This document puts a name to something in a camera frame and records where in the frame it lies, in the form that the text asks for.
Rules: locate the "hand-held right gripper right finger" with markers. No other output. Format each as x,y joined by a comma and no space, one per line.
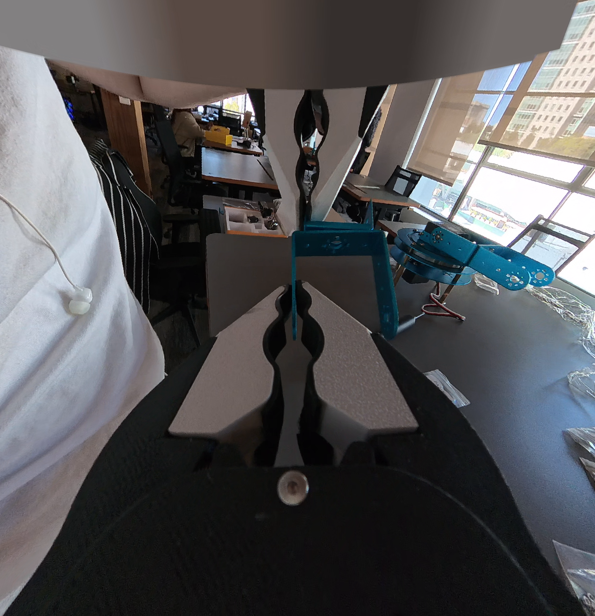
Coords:
360,380

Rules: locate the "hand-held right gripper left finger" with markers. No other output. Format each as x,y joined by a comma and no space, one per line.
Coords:
230,385

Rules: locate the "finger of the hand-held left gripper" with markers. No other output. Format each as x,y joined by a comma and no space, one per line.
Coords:
343,134
280,144

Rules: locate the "small blue metal bracket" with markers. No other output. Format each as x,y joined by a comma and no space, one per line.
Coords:
345,225

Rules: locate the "large blue U bracket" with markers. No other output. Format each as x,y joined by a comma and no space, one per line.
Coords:
365,245

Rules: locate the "blue toy robot arm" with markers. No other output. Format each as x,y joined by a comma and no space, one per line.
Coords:
490,262

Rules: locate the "background office desk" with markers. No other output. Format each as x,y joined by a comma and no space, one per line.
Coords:
235,168

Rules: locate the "dark desk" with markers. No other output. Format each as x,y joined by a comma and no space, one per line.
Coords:
495,385

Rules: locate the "yellow box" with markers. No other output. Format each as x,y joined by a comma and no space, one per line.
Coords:
218,138

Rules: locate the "black mesh chair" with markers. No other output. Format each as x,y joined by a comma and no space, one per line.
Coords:
403,180

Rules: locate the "open kit box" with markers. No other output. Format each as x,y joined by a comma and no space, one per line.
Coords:
239,219

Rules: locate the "clear zip bag of screws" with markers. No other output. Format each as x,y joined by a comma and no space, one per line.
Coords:
446,387
584,577

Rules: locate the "black office chair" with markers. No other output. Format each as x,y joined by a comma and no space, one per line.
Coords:
165,144

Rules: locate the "striped black jacket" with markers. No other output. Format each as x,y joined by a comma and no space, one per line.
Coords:
129,216

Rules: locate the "large window with roller blinds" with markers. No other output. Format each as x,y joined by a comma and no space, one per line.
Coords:
519,202

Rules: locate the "white earphone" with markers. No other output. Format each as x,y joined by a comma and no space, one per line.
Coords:
81,301

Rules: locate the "labelled clear zip bag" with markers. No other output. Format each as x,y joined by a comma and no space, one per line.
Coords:
588,442

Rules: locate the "dark frame chair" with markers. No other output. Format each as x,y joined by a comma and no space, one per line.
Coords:
567,227

